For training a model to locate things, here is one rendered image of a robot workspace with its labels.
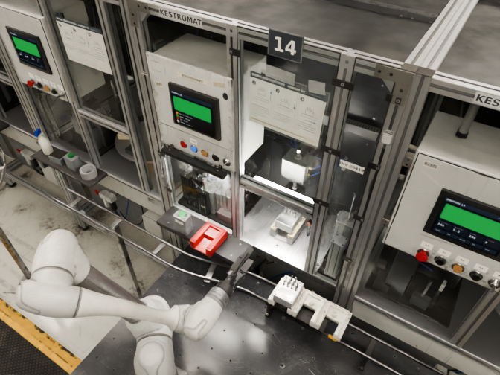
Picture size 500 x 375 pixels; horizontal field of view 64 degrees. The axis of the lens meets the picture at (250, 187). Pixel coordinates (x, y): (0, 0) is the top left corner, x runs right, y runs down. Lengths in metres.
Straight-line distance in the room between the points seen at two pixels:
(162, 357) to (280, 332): 0.61
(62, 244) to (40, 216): 2.33
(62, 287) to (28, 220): 2.44
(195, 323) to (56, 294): 0.49
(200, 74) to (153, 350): 1.12
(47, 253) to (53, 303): 0.18
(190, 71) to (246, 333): 1.26
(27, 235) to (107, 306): 2.33
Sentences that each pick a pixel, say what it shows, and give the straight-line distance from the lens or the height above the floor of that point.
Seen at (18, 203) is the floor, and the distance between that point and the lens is 4.08.
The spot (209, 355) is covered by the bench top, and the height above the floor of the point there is 0.68.
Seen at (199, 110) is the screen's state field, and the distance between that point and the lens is 1.67.
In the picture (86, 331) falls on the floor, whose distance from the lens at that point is 3.06.
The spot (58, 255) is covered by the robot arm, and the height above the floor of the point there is 1.46.
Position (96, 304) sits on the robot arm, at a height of 1.36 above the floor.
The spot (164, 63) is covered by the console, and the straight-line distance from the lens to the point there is 1.72.
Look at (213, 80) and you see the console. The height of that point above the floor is 1.80.
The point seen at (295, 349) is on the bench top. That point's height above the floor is 0.68.
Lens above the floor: 2.57
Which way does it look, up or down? 44 degrees down
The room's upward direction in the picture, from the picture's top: 1 degrees clockwise
